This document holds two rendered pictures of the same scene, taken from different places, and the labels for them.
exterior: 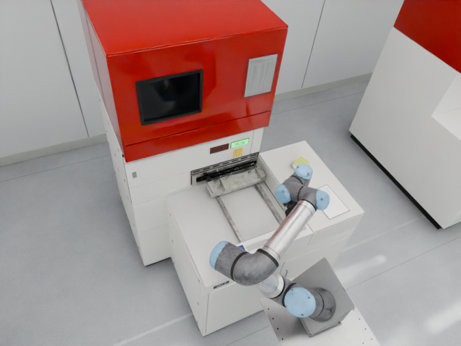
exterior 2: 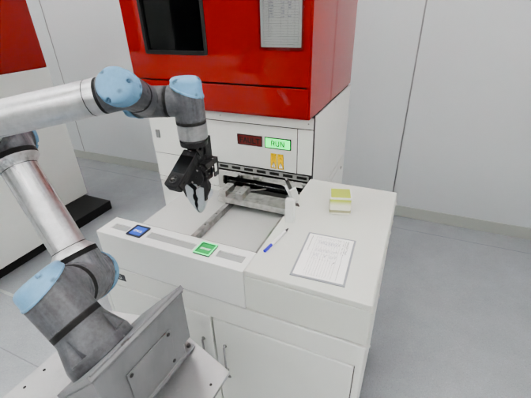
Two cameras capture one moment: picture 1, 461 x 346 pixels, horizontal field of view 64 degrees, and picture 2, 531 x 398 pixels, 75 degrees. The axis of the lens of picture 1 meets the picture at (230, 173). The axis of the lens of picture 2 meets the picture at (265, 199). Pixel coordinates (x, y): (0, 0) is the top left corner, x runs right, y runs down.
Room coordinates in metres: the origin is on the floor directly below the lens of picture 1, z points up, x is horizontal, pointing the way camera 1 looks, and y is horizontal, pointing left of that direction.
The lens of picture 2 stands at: (0.75, -1.11, 1.60)
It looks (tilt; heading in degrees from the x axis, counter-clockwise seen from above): 29 degrees down; 55
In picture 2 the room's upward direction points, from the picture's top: 2 degrees counter-clockwise
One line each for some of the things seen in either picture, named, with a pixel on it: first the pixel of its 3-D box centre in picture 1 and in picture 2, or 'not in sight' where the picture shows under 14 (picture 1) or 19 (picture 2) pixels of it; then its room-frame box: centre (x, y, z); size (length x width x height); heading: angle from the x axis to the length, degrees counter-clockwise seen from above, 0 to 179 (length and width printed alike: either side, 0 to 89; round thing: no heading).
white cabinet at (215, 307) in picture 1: (252, 248); (254, 317); (1.32, -0.21, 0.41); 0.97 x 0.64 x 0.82; 120
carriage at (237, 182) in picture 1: (236, 183); (259, 201); (1.48, -0.04, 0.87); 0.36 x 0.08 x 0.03; 120
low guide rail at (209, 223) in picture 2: (227, 215); (211, 221); (1.26, -0.01, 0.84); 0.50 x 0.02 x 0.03; 30
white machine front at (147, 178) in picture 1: (197, 163); (226, 152); (1.47, 0.19, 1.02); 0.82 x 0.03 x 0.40; 120
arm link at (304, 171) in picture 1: (301, 177); (186, 100); (1.09, -0.31, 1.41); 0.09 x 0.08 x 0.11; 142
